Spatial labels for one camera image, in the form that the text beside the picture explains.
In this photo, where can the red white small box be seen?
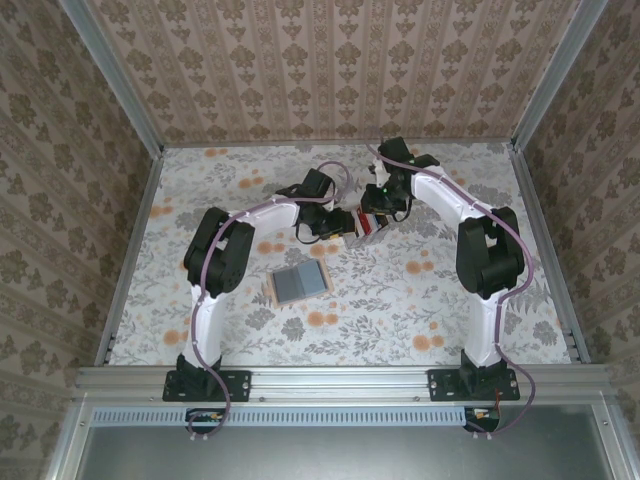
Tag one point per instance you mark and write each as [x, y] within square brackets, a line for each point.
[367, 235]

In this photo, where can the beige card holder wallet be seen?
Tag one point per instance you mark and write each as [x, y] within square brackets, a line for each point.
[300, 282]

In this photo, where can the dark grey credit card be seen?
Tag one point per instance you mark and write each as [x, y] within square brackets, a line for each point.
[287, 286]

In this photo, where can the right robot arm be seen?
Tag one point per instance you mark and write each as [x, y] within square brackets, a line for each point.
[490, 260]

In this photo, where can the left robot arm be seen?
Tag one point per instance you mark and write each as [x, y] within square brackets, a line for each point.
[215, 260]

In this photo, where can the floral patterned table cover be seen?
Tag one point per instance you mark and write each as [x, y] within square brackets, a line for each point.
[380, 330]

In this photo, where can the grey sheet metal panel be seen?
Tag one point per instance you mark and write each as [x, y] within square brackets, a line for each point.
[340, 455]

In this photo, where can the small black circuit board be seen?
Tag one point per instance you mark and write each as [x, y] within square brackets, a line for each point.
[482, 419]
[206, 420]

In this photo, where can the aluminium frame cross rail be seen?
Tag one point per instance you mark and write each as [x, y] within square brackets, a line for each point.
[340, 382]

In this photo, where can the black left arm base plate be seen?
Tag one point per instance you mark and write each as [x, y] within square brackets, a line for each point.
[240, 385]

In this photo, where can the aluminium frame side rail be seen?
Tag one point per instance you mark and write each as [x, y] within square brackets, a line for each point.
[555, 260]
[132, 240]

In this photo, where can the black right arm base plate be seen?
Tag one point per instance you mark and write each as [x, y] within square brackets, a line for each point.
[445, 385]

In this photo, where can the aluminium frame post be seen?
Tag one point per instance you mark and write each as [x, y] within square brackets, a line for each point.
[560, 75]
[115, 80]

